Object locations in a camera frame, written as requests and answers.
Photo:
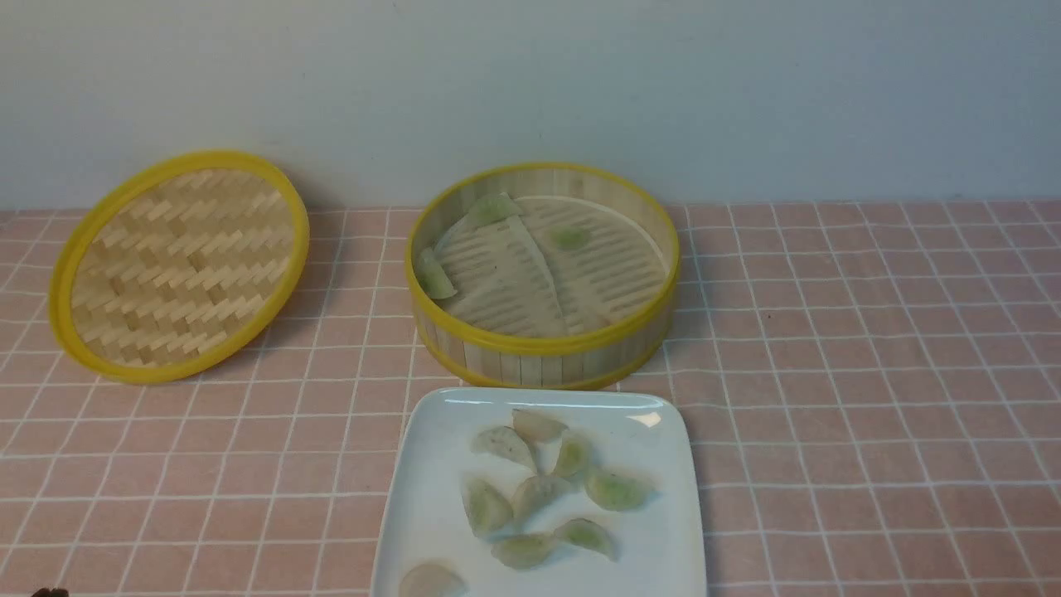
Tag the green dumpling plate lower right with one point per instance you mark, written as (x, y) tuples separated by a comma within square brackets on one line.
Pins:
[(585, 534)]

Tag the pale dumpling plate top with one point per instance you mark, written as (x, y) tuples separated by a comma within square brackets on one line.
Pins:
[(534, 427)]

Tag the green dumpling plate upper middle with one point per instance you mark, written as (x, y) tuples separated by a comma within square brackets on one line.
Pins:
[(574, 456)]

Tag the bamboo steamer lid yellow rim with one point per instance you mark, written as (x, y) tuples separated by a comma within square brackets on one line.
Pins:
[(179, 267)]

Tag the green dumpling plate lower middle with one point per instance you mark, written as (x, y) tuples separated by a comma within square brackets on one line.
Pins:
[(524, 551)]

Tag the green dumpling plate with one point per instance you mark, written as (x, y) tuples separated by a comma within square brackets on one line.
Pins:
[(486, 509), (536, 492), (585, 534), (524, 551), (616, 492), (574, 456)]

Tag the bamboo steamer basket yellow rim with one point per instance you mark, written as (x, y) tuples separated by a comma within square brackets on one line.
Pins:
[(589, 361)]

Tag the green dumpling plate left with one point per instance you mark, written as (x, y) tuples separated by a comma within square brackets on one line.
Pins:
[(486, 509)]

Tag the white steamer liner cloth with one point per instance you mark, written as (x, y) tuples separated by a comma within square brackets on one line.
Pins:
[(512, 280)]

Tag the pale dumpling plate upper left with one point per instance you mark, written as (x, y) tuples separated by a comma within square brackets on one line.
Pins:
[(505, 443)]

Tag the white square plate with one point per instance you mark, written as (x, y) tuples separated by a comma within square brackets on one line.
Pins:
[(659, 545)]

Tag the green dumpling plate centre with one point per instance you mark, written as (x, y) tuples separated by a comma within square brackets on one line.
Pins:
[(536, 492)]

